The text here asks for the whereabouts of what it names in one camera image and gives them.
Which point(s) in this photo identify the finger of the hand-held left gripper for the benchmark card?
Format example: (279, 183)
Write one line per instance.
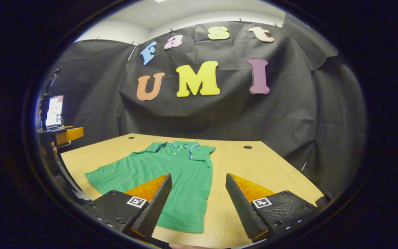
(69, 135)

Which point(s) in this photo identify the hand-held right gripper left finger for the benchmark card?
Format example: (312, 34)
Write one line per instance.
(154, 211)

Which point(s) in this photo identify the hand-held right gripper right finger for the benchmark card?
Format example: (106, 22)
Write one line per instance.
(242, 211)

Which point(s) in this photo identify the green T-shirt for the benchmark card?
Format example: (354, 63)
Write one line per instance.
(185, 173)

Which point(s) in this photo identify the computer monitor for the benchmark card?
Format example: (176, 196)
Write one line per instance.
(54, 110)

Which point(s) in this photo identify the black backdrop cloth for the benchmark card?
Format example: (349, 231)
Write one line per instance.
(237, 114)

